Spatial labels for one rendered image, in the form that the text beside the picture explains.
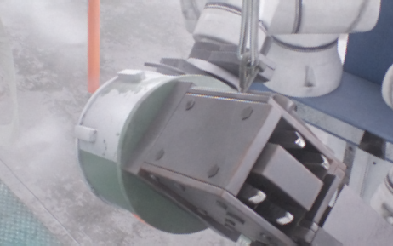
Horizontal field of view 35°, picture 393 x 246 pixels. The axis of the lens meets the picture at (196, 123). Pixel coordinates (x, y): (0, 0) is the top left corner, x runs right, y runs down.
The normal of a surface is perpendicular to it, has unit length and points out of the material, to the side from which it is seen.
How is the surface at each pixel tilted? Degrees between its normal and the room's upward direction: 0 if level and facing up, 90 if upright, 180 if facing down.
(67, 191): 0
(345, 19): 95
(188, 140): 43
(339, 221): 65
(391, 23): 90
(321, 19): 90
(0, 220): 0
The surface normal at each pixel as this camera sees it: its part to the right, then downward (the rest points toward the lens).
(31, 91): 0.00, -0.79
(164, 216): 0.54, 0.11
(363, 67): -0.66, 0.46
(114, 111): -0.71, -0.48
